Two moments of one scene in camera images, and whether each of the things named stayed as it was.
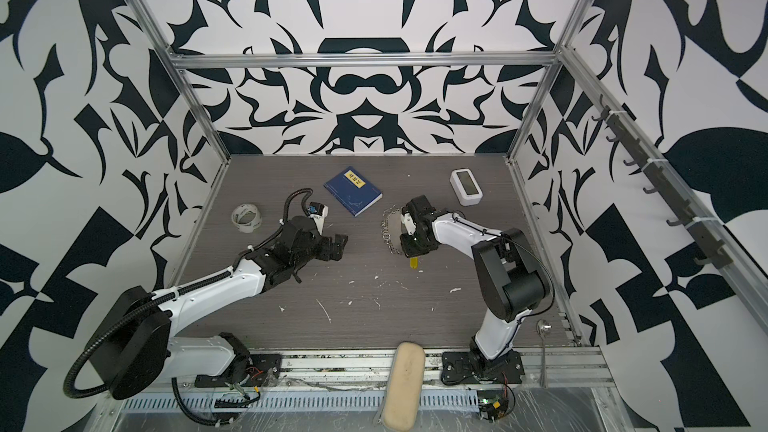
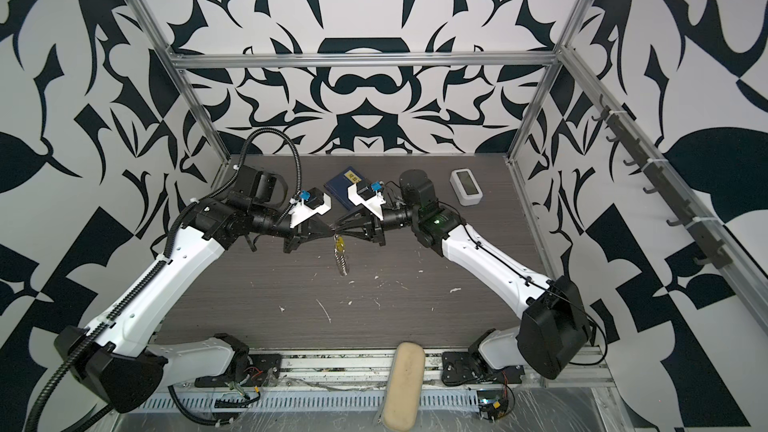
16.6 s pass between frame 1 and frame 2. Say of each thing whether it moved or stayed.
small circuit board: stayed
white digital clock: stayed
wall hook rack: stayed
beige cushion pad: stayed
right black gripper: moved
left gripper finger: moved
